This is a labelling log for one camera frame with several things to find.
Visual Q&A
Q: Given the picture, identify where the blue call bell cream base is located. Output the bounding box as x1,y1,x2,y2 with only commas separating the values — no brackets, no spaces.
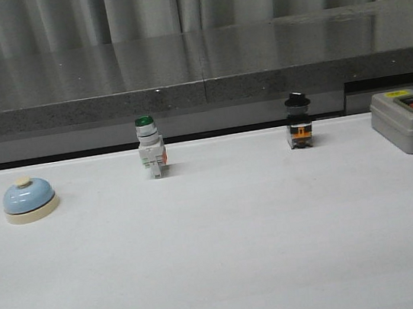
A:
2,177,60,225

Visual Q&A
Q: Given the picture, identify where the grey granite counter ledge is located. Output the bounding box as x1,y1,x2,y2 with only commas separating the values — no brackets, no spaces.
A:
0,0,413,169

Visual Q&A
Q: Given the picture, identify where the green pushbutton switch white body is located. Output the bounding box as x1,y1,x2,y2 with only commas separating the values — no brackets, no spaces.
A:
134,115,168,178

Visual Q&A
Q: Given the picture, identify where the grey start-stop switch box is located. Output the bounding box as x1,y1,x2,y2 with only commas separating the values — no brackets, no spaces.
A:
370,89,413,155

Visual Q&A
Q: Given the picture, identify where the black selector switch orange body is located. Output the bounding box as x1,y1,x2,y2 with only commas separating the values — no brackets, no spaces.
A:
284,92,314,149

